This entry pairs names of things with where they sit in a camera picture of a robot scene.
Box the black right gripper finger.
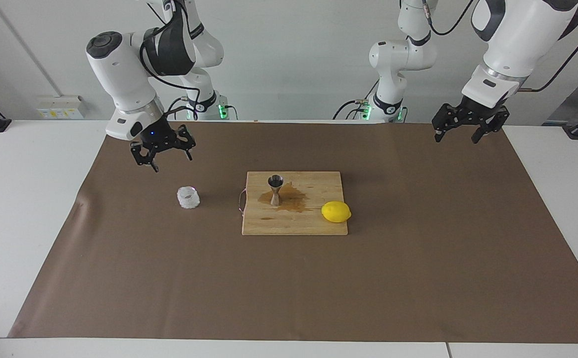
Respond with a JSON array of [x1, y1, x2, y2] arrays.
[[176, 124, 196, 161], [131, 144, 161, 173]]

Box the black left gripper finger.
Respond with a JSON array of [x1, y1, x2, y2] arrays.
[[472, 114, 509, 145], [432, 103, 463, 143]]

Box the clear textured glass cup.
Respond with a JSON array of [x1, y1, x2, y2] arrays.
[[176, 186, 201, 209]]

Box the steel jigger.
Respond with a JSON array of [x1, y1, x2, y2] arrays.
[[267, 175, 284, 206]]

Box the brown table mat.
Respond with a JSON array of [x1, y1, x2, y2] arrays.
[[8, 121, 578, 344]]

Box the wooden cutting board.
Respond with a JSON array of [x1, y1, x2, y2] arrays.
[[239, 171, 348, 236]]

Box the yellow lemon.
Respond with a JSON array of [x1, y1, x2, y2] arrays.
[[321, 201, 352, 223]]

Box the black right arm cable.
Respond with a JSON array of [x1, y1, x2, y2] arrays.
[[140, 0, 201, 121]]

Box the white wall socket box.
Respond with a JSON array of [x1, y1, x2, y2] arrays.
[[37, 96, 86, 120]]

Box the black base cables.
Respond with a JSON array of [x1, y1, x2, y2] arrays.
[[332, 77, 384, 120]]

